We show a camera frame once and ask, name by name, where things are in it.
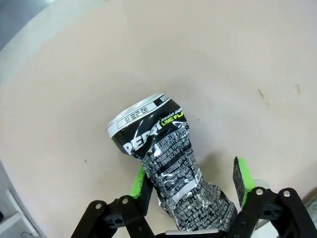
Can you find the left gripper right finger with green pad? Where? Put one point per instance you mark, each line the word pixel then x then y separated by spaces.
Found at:
pixel 272 215

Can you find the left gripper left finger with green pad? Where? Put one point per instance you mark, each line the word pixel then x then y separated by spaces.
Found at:
pixel 116 218

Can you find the white shelf unit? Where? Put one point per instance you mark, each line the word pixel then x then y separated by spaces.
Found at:
pixel 15 213

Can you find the crushed black Pepsi can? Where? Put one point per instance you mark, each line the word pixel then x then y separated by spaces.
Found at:
pixel 173 163

